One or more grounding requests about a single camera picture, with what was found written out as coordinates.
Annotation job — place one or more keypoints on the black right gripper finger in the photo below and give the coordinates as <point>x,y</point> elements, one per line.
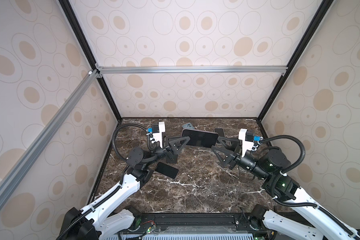
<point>224,155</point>
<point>229,143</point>

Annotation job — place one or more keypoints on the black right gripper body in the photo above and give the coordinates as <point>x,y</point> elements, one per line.
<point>238,154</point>

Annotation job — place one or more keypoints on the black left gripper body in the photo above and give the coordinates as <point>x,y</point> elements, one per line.
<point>167,154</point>

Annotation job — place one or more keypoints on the black phone case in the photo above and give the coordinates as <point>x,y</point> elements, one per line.
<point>166,170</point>

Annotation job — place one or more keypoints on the white-edged phone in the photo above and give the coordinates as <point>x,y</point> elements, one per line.
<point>220,132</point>

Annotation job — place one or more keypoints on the purple-edged phone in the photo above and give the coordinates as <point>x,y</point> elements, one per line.
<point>200,138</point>

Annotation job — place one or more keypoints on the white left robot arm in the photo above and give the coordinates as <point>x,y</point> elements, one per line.
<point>95,221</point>

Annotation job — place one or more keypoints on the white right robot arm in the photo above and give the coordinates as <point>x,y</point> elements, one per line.
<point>272,168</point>

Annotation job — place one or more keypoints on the light blue case far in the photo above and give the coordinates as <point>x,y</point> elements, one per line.
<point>188,126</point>

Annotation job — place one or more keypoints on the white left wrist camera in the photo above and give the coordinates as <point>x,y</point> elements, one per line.
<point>155,133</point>

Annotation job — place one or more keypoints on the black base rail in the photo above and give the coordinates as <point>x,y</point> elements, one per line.
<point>218,226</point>

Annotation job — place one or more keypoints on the horizontal aluminium frame bar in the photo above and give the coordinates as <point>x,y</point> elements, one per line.
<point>192,70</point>

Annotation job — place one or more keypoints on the diagonal aluminium frame bar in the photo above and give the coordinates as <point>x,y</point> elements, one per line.
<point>9,184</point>

